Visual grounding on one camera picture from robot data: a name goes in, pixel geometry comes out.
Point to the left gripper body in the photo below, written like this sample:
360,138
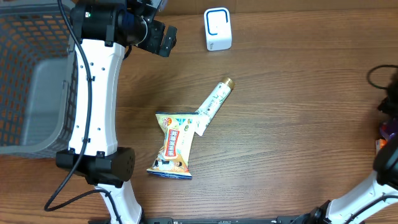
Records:
149,36

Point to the red purple liners pack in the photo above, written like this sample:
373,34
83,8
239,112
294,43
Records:
388,129

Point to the orange snack packet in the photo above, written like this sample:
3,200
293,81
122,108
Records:
379,144

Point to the white conditioner tube gold cap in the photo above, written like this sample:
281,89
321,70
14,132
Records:
213,103

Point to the cream snack bag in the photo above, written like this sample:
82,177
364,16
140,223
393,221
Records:
173,157

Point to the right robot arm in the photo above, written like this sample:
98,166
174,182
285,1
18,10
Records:
379,190

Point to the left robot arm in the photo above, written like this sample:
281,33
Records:
104,32

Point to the white barcode scanner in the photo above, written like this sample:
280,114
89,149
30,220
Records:
218,31

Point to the grey plastic shopping basket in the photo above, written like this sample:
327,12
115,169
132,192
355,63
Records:
38,79

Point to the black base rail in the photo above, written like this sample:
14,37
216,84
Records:
277,220

